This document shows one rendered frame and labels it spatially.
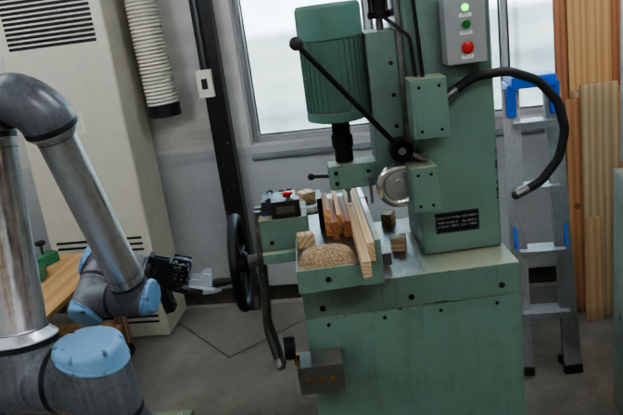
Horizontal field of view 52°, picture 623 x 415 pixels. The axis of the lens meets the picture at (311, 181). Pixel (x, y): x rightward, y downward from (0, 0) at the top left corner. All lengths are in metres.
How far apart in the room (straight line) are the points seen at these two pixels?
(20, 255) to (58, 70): 1.72
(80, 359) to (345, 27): 0.99
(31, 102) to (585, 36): 2.27
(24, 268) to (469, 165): 1.11
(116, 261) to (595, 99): 2.06
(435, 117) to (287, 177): 1.68
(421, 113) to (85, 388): 0.98
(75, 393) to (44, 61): 1.97
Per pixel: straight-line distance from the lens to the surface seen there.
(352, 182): 1.78
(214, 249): 3.42
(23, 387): 1.53
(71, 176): 1.49
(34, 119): 1.43
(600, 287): 3.08
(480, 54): 1.64
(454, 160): 1.74
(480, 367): 1.87
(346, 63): 1.67
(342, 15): 1.67
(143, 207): 3.12
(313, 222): 1.85
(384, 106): 1.71
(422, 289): 1.72
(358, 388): 1.84
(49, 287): 2.87
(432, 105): 1.61
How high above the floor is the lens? 1.52
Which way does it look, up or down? 16 degrees down
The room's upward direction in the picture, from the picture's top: 8 degrees counter-clockwise
